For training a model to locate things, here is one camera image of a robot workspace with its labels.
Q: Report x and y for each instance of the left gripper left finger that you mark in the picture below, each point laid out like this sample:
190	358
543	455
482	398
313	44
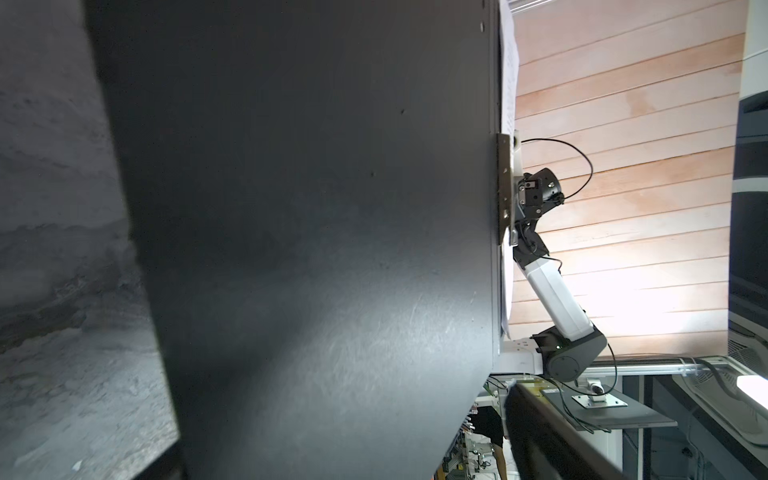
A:
168	466

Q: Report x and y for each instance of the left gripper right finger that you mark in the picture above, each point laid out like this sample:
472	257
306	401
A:
545	447

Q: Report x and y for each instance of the blue folder black inside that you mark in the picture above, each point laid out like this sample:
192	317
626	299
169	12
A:
312	189

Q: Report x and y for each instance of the printed paper sheet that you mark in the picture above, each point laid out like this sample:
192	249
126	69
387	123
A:
509	64

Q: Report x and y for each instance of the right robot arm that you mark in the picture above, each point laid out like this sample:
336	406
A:
573	342

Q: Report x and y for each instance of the aluminium front rail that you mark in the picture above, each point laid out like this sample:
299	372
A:
746	356

